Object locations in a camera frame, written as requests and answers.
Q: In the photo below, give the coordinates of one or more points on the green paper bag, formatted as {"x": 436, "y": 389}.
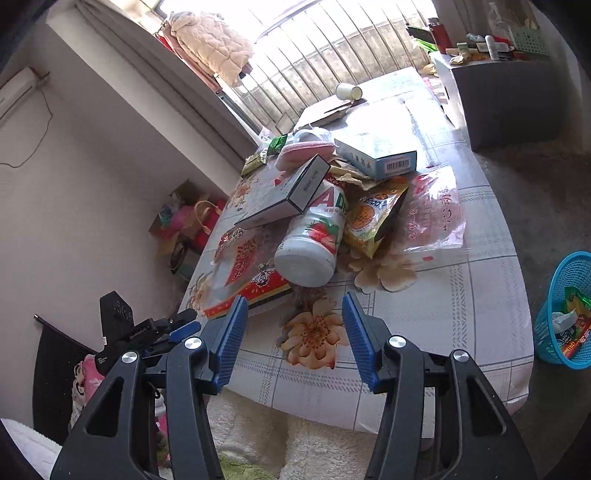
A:
{"x": 425, "y": 45}

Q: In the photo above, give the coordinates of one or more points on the flat cardboard box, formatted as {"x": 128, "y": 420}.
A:
{"x": 323, "y": 113}

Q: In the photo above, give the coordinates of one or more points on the dark green packet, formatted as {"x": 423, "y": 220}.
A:
{"x": 277, "y": 144}

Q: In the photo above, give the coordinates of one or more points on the clear bag with red print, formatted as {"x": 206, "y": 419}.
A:
{"x": 434, "y": 207}

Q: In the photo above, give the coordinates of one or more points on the beige padded jacket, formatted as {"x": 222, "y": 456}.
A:
{"x": 212, "y": 41}

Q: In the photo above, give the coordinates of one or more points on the dark cabinet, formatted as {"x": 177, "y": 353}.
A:
{"x": 508, "y": 106}

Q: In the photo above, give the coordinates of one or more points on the blue and white medicine box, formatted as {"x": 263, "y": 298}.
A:
{"x": 369, "y": 154}

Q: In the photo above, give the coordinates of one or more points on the orange snack bag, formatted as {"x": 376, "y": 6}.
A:
{"x": 369, "y": 217}

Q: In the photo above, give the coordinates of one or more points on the red printed plastic bag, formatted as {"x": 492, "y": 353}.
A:
{"x": 240, "y": 263}

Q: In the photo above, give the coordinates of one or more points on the white tissue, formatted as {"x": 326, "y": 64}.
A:
{"x": 564, "y": 321}

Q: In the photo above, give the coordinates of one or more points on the green and yellow wrapper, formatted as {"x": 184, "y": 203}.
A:
{"x": 579, "y": 302}

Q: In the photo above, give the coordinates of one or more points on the floral tablecloth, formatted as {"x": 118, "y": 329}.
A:
{"x": 461, "y": 300}

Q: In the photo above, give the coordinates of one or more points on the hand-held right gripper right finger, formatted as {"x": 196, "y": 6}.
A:
{"x": 358, "y": 341}

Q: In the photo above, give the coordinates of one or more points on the white air conditioner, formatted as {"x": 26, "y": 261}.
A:
{"x": 18, "y": 92}

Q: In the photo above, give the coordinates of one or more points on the clear plastic bag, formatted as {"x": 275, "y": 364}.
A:
{"x": 498, "y": 21}

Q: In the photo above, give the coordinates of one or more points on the white fluffy blanket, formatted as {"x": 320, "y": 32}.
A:
{"x": 258, "y": 438}

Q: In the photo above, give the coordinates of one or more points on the white box with dark side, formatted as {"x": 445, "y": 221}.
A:
{"x": 286, "y": 194}

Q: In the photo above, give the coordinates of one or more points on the red gift bag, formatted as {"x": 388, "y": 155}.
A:
{"x": 210, "y": 226}

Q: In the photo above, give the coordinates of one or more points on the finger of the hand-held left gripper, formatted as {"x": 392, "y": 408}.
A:
{"x": 184, "y": 332}
{"x": 178, "y": 318}

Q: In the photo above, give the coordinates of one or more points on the black chair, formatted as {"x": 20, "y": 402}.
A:
{"x": 51, "y": 378}

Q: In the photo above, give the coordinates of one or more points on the green rug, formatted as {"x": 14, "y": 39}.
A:
{"x": 240, "y": 470}

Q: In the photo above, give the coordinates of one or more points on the beige cloth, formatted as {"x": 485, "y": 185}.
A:
{"x": 344, "y": 173}

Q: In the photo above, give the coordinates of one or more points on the window grille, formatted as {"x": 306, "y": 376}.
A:
{"x": 323, "y": 46}

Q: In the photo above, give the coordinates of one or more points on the red snack wrapper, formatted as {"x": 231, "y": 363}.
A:
{"x": 577, "y": 337}

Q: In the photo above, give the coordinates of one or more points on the blue mesh trash basket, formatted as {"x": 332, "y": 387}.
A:
{"x": 554, "y": 286}

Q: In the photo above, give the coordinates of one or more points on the white strawberry yogurt bottle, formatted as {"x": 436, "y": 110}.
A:
{"x": 309, "y": 244}

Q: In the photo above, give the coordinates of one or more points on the red thermos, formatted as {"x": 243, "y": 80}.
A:
{"x": 441, "y": 37}

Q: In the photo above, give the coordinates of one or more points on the light green packet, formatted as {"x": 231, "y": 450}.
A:
{"x": 252, "y": 165}

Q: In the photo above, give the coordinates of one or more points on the pink plastic bag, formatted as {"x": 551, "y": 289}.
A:
{"x": 178, "y": 218}

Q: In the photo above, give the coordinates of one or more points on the pink and white cloth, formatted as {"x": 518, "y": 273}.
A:
{"x": 87, "y": 374}

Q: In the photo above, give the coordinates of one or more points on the white paper cup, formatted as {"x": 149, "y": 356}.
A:
{"x": 346, "y": 91}

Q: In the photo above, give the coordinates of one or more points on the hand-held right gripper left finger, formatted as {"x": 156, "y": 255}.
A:
{"x": 228, "y": 341}

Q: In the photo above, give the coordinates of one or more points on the pink bubble wrap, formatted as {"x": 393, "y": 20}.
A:
{"x": 304, "y": 154}

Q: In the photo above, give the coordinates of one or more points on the dark round tin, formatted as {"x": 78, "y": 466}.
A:
{"x": 182, "y": 261}

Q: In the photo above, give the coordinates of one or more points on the green plastic basket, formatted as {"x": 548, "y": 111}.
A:
{"x": 531, "y": 44}

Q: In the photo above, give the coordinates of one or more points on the small white bottle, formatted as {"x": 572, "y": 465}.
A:
{"x": 491, "y": 48}

